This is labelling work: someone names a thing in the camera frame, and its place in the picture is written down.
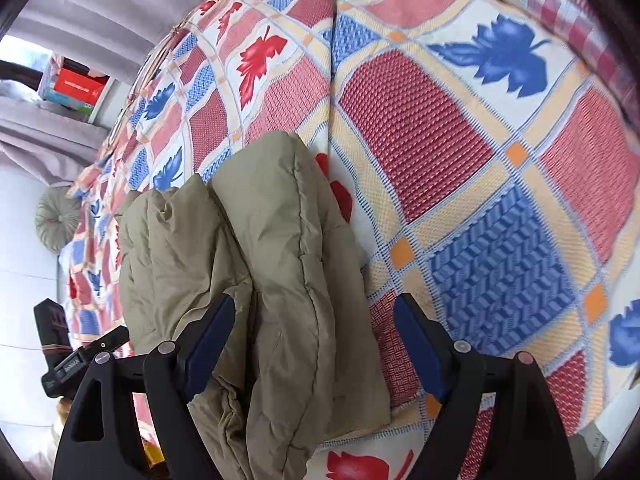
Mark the red box on shelf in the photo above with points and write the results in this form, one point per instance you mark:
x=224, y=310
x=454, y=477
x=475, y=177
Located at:
x=102, y=100

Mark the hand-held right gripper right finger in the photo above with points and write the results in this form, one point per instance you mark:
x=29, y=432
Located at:
x=417, y=347

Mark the grey curtain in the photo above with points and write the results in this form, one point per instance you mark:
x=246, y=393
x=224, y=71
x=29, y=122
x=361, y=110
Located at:
x=100, y=10

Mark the khaki padded jacket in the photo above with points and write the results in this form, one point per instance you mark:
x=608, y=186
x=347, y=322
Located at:
x=280, y=240

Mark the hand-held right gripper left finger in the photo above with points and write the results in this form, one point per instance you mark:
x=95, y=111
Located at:
x=210, y=342

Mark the round grey pleated cushion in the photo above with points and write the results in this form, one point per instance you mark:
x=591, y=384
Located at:
x=56, y=220

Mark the leaf patterned patchwork blanket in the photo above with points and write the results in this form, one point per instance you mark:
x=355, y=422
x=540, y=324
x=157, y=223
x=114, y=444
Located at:
x=450, y=135

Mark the pink checked cloth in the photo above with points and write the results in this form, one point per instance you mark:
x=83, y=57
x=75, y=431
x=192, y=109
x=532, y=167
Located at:
x=600, y=60

